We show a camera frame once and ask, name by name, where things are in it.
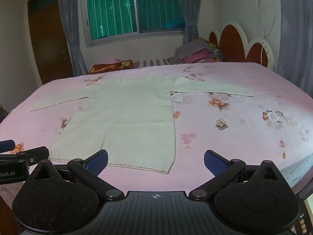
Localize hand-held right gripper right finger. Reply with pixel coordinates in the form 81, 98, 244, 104
188, 149, 284, 201

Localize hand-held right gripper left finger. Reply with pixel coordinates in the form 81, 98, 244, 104
29, 149, 125, 201

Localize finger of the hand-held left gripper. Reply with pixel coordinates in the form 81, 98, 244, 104
0, 139, 16, 154
0, 146, 50, 170

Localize white knit sweater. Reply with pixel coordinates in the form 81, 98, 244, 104
30, 75, 255, 175

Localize pile of folded clothes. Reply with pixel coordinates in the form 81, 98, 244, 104
168, 38, 224, 64

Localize pink floral bedsheet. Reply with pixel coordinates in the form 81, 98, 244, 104
0, 62, 313, 201

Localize dark object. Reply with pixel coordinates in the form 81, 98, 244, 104
0, 104, 9, 124

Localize red patterned pillow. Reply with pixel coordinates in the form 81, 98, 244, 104
88, 59, 134, 74

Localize device with buttons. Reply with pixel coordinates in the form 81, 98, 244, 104
292, 193, 313, 235

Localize brown wooden door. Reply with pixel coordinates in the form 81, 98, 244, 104
27, 0, 74, 85

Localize grey striped cloth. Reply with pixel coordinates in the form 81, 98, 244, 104
133, 58, 170, 68

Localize red and white scalloped headboard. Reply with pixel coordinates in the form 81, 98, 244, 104
209, 22, 275, 71

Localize grey curtain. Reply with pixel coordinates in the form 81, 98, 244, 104
57, 0, 88, 77
174, 0, 203, 45

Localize grey patterned fabric panel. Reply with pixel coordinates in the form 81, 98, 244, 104
276, 0, 313, 93

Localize window with green glass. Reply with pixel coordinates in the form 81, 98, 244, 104
82, 0, 186, 48

